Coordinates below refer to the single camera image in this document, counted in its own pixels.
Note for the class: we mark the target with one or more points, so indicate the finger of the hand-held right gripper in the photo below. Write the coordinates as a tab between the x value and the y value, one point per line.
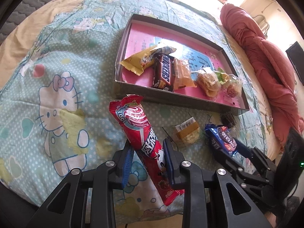
239	174
258	158

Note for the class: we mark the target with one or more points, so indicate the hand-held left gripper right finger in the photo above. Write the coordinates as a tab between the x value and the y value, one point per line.
169	166

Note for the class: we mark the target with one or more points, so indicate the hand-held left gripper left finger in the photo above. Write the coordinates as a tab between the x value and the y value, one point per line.
127	168

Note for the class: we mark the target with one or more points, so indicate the blue snack packet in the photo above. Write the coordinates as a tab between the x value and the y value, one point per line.
220	137

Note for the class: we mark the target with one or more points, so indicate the long red candy packet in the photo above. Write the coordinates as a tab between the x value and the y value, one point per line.
140	125

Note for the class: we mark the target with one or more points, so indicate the shallow brown cardboard box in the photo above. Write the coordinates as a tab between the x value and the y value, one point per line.
166	97

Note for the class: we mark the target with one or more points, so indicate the clear packet of round pastries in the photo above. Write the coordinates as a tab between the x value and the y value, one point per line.
209	83

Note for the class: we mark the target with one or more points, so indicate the orange cake packet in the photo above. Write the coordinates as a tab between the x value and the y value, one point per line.
184	76

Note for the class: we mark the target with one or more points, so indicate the brown chocolate bar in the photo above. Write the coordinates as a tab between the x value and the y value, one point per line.
163	71

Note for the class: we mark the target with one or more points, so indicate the small yellow printed packet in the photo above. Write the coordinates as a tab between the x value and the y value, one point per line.
269	123

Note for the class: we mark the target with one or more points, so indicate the small yellow cake packet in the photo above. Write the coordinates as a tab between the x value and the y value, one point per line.
187	134

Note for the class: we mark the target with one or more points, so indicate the dark candy in clear wrapper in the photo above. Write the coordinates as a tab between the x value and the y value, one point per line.
228	120

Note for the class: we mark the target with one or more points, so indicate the clear-wrapped yellow pastry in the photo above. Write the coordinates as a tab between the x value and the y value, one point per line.
231	89

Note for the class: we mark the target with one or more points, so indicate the yellow-green snack packet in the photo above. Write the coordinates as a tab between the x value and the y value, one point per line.
220	74

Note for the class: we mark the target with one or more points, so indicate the red quilt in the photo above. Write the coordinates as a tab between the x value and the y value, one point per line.
261	64

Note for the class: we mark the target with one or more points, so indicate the black monitor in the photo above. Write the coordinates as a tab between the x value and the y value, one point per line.
296	59

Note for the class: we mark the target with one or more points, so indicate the yellow snack packet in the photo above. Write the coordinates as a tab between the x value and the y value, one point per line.
135	61

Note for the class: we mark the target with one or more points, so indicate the cartoon cat printed blanket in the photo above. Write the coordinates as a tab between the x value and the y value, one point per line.
47	76

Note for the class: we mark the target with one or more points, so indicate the beige bed sheet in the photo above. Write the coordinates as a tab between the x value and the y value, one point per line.
28	28

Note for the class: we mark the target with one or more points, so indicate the grey quilted cover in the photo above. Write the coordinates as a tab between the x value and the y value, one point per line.
30	2

